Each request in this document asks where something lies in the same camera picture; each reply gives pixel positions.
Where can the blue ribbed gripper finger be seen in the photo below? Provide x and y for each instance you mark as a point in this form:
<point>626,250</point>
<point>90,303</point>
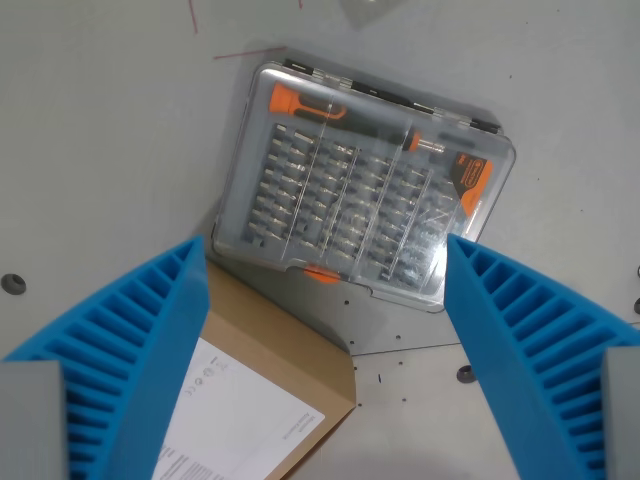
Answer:
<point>505,340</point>
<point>150,340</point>

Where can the white printed box label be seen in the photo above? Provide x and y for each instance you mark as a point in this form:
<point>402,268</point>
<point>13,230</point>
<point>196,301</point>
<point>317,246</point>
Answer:
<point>240,410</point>

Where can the clear screwdriver bit set case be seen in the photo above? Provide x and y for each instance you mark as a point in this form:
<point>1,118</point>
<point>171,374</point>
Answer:
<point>360,200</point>

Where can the brown cardboard box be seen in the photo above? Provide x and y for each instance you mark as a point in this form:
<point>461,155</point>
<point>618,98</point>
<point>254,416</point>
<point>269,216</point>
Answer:
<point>260,330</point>

